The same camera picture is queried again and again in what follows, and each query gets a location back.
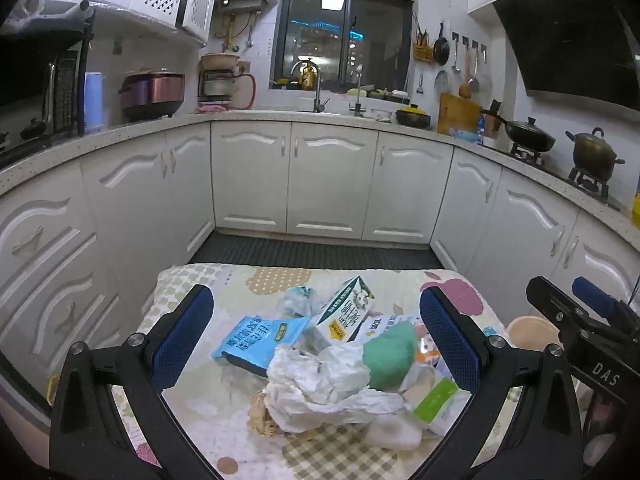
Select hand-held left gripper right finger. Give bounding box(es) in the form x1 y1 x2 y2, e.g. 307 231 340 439
419 286 584 480

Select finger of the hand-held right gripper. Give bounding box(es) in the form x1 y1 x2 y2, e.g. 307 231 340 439
572 276 624 319
526 276 584 334

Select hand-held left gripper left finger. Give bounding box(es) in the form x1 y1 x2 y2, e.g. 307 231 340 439
49 284 216 480

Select orange patterned clear packet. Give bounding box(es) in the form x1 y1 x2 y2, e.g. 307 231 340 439
416 324 442 367

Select beige plastic bin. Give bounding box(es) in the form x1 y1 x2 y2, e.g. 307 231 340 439
504 315 568 361

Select green cloth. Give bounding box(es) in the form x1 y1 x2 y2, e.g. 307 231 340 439
362 322 418 391

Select white printed box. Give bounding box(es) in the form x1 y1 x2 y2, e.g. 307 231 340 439
367 312 426 342

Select small green white box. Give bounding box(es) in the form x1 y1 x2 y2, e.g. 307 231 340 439
412 377 473 436

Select blue snack packet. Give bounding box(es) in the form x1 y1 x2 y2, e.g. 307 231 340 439
211 316 311 378

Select green white milk carton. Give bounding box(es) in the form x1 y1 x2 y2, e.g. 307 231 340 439
302 276 378 346

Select brown paper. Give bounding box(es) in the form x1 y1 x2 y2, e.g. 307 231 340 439
248 390 286 438

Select clear plastic bag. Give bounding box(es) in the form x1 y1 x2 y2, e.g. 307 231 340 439
284 286 318 318

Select white paper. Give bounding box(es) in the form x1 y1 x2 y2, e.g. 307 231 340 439
265 342 426 451

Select printed blanket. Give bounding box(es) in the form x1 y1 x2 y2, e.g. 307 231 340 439
112 262 516 480

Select gas stove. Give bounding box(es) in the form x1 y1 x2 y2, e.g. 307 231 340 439
505 142 623 211

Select bronze stock pot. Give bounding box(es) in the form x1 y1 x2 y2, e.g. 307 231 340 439
566 127 626 183

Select black ribbed floor mat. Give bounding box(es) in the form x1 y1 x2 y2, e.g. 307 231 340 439
190 232 446 271

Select black wok with lid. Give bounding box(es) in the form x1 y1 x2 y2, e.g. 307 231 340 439
481 107 557 153

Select wooden cutting board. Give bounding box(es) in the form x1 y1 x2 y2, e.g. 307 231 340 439
438 92 482 136

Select white base cabinets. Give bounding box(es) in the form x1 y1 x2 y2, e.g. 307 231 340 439
0 120 640 411

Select wooden spoon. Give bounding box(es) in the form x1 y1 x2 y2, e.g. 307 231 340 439
459 37 475 98

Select yellow lid black pot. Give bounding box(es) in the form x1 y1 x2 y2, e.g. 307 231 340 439
396 103 432 129

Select metal skimmer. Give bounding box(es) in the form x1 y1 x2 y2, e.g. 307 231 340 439
468 40 483 93

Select maroon rice cooker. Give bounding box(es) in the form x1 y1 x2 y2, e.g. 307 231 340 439
119 69 186 122

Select small chrome tap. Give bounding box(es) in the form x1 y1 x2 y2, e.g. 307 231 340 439
350 70 367 116

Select blue kettle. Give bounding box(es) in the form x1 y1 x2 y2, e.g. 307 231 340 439
84 71 105 133

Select metal pot rack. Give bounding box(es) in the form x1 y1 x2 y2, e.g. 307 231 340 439
199 67 241 106

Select black range hood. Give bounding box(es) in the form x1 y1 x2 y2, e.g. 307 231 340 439
492 0 640 111

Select black frying pan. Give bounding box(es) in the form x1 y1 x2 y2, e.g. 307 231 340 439
432 22 451 67

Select wooden chopstick holder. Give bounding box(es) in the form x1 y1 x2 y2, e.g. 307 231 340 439
414 32 435 63

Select chrome sink faucet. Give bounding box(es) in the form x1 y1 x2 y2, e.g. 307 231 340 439
291 60 331 113

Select beige clay pot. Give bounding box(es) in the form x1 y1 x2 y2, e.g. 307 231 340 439
200 52 240 72

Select gold kettle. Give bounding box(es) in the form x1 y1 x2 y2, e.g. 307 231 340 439
299 62 321 92

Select black microwave oven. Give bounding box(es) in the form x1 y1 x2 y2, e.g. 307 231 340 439
0 30 96 161

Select kitchen window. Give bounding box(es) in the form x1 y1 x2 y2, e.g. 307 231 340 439
272 0 416 92

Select red hose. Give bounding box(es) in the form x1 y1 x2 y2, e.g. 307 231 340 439
235 74 257 110

